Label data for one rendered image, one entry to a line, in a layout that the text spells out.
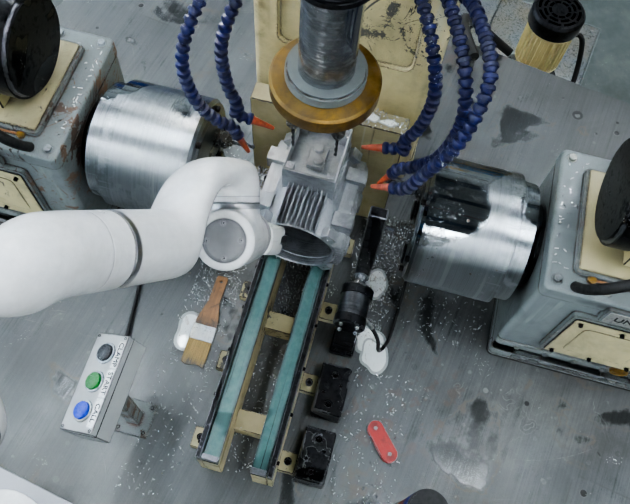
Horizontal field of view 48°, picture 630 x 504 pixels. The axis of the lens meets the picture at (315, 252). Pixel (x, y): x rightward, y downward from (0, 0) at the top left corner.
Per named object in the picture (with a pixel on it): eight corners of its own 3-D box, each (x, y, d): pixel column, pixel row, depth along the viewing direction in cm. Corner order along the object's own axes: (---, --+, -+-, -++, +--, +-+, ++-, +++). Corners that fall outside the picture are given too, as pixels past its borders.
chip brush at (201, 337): (212, 274, 154) (212, 273, 153) (234, 280, 153) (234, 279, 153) (180, 362, 145) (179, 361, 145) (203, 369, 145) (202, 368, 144)
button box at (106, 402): (116, 342, 125) (97, 331, 121) (147, 346, 122) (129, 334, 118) (78, 437, 118) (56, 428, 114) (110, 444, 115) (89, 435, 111)
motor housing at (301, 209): (277, 172, 152) (277, 120, 134) (363, 195, 150) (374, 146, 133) (248, 253, 143) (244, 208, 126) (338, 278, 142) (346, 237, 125)
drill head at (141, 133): (88, 111, 156) (56, 32, 134) (247, 151, 154) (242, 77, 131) (42, 207, 146) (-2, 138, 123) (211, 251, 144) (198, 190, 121)
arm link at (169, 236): (71, 147, 80) (221, 160, 107) (75, 288, 81) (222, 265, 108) (134, 144, 76) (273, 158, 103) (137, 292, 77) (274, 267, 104)
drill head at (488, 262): (380, 184, 152) (398, 115, 129) (568, 231, 149) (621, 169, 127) (353, 288, 142) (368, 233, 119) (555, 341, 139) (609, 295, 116)
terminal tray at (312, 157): (298, 136, 137) (299, 114, 131) (351, 151, 137) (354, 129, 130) (280, 188, 132) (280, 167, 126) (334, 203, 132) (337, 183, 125)
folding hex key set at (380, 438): (363, 426, 142) (364, 424, 140) (377, 419, 142) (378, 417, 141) (385, 466, 139) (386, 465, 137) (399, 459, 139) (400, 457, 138)
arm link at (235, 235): (214, 203, 108) (215, 263, 109) (192, 203, 95) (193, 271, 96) (268, 202, 108) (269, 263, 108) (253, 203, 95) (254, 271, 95)
